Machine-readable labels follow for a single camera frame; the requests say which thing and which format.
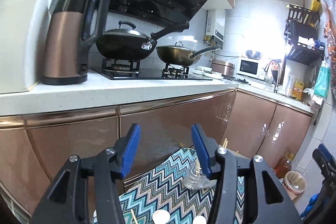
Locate glass pan lid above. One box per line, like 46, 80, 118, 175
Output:
168, 40, 198, 49

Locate black wall rack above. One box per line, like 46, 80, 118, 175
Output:
283, 4, 326, 65

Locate copper rice cooker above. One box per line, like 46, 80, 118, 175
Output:
211, 59, 235, 76

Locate black wok lid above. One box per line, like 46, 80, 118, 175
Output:
104, 21, 155, 42

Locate teal hanging bag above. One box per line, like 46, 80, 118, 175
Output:
314, 61, 331, 98

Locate copper lower cabinets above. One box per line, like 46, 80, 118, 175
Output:
0, 88, 315, 216

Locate white microwave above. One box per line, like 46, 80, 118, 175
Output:
237, 56, 265, 80

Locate metal faucet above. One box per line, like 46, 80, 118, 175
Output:
264, 59, 282, 93

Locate white kitchen countertop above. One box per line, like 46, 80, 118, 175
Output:
0, 68, 315, 117

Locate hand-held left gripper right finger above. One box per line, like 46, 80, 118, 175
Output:
191, 124, 301, 224

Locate white dish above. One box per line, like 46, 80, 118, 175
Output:
192, 67, 223, 80

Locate black gas stove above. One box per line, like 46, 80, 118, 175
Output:
91, 57, 213, 80

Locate metal bowl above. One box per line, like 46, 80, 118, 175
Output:
245, 49, 263, 60

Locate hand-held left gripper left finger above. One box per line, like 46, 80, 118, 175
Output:
31, 123, 142, 224

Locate small waste bin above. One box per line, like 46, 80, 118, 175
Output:
285, 171, 307, 194

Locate wire utensil holder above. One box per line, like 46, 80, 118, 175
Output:
182, 147, 218, 189

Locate cooking oil bottle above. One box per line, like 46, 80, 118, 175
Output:
274, 152, 294, 180

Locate gold wok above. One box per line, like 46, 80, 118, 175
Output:
156, 45, 219, 66

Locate black wok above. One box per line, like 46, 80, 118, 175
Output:
95, 21, 190, 60

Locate white water heater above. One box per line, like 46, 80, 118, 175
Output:
205, 9, 226, 43

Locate clear spray bottle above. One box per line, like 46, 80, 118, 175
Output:
286, 74, 296, 97

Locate copper thermos kettle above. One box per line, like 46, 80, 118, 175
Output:
41, 0, 113, 85

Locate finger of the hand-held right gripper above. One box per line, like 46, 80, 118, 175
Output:
312, 144, 332, 177

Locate zigzag patterned tablecloth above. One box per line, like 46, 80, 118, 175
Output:
92, 147, 246, 224

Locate yellow roll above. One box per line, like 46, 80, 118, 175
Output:
310, 0, 323, 13

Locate white ceramic spoon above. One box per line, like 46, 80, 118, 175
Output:
153, 210, 170, 224

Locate white plastic bag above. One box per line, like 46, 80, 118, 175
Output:
304, 86, 323, 111

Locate white tall appliance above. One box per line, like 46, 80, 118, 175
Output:
0, 0, 66, 94

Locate yellow oil bottle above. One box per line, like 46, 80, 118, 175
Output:
293, 80, 305, 100

